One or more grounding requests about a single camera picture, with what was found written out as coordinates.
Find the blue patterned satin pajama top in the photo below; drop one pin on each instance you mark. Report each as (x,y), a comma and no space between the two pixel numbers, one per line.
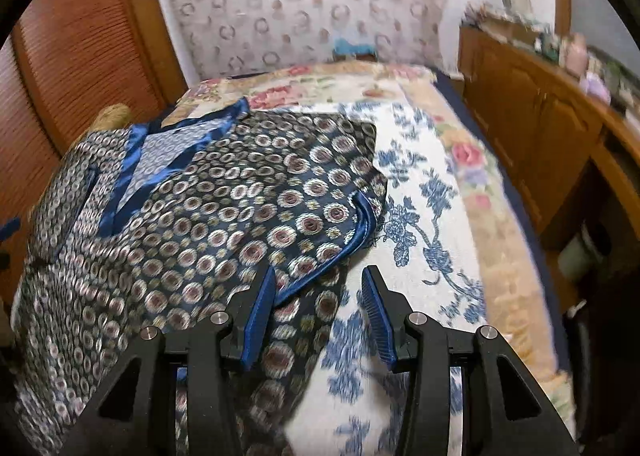
(200,216)

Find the purple cloth bundle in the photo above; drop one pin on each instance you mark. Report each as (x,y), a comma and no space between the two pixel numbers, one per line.
(596,89)

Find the gold bolster pillow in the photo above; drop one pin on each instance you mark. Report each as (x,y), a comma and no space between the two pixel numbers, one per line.
(112,115)

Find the beige floral bedspread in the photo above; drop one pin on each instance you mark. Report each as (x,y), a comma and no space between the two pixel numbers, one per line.
(505,256)

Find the white cylindrical bin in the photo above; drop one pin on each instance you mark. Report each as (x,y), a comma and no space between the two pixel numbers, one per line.
(575,251)

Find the wooden louvred wardrobe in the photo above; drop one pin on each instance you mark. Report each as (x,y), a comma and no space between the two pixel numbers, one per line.
(75,36)

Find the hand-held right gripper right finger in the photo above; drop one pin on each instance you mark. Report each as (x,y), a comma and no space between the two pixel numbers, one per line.
(377,316)

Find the teal blue cloth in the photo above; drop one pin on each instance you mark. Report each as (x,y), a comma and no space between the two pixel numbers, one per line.
(350,47)

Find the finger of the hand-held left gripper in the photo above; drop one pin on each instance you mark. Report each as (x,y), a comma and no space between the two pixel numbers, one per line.
(9,230)

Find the pile of assorted household things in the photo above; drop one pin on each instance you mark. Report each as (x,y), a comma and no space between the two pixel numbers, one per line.
(530,31)

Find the wooden sideboard cabinet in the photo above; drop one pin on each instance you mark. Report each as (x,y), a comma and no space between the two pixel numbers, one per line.
(530,111)

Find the pink thermos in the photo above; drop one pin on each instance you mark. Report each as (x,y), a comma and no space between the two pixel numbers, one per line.
(576,56)

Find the blue white floral blanket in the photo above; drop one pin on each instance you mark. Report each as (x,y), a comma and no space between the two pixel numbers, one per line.
(425,216)

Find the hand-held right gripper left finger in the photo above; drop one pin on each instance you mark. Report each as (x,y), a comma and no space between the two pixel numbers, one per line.
(260,316)

